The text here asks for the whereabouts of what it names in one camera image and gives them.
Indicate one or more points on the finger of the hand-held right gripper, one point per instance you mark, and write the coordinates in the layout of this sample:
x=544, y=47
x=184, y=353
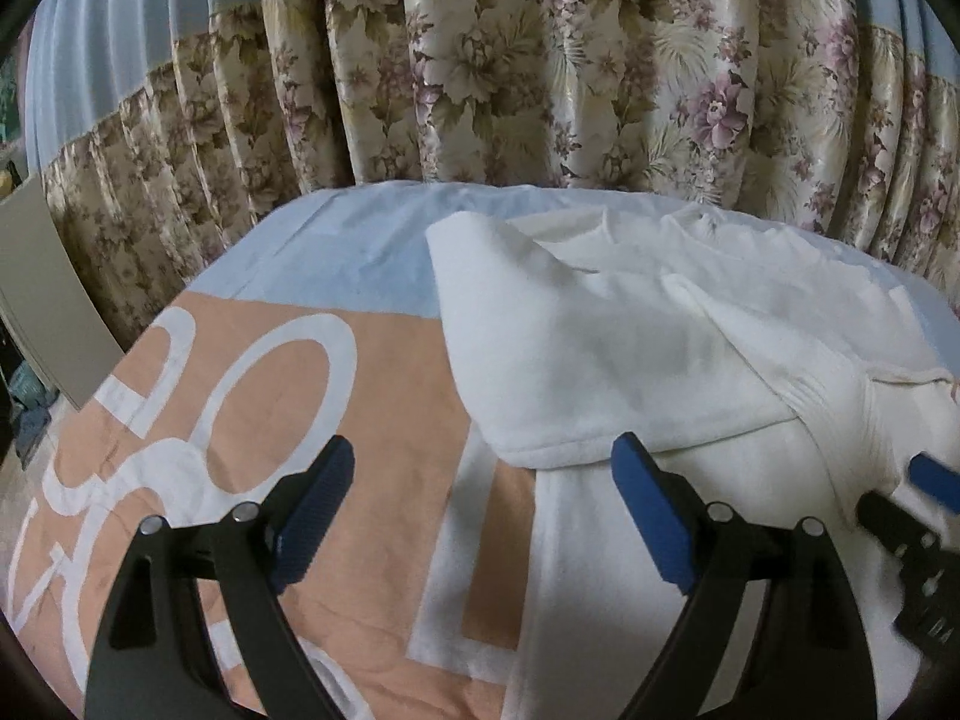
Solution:
x=930, y=577
x=937, y=481

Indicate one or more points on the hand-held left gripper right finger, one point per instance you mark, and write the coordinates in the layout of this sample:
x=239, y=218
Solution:
x=652, y=510

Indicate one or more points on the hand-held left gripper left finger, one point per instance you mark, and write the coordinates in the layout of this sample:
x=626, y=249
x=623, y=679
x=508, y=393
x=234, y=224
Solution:
x=311, y=517

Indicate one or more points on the white garment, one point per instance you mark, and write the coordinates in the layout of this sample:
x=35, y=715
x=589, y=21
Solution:
x=637, y=337

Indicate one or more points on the peach white-lettered printed blanket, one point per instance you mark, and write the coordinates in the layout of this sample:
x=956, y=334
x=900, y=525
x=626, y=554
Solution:
x=390, y=420

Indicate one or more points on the blue cloth pile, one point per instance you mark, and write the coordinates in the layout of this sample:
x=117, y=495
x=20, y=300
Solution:
x=30, y=405

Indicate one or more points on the grey board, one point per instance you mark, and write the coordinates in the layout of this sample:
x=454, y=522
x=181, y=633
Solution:
x=52, y=292

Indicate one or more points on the floral and blue curtain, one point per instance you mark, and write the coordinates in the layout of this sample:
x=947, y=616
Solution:
x=487, y=67

